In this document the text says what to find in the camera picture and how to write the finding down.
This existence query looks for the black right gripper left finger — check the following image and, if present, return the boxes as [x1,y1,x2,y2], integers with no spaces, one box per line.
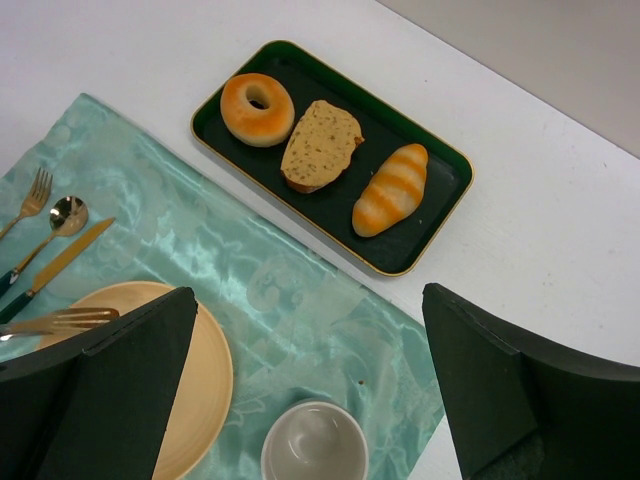
[1,287,197,479]

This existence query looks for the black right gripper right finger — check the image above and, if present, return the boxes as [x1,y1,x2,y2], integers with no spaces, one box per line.
[422,283,639,479]

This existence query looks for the silver metal tongs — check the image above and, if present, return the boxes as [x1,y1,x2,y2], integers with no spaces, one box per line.
[1,307,120,341]

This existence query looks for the striped long bread roll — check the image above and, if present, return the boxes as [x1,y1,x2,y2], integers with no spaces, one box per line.
[352,143,429,238]

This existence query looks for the brown bread slice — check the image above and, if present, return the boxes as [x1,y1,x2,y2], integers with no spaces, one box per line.
[280,100,365,193]

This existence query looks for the purple mug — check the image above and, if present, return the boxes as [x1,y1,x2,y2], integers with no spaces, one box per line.
[260,400,369,480]

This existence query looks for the teal patterned placemat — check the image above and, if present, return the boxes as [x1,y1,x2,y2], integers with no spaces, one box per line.
[1,95,444,479]

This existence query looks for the orange bagel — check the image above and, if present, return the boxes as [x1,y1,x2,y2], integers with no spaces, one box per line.
[220,73,295,148]

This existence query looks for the dark green gold-rimmed tray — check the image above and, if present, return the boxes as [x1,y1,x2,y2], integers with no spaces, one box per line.
[191,40,474,276]

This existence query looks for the gold knife green handle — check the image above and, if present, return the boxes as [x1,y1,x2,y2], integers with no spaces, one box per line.
[1,217,115,325]

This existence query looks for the gold spoon green handle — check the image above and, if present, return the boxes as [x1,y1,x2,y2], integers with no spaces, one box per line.
[0,196,89,296]

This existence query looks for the gold fork green handle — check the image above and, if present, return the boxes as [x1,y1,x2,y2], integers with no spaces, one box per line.
[0,167,53,239]

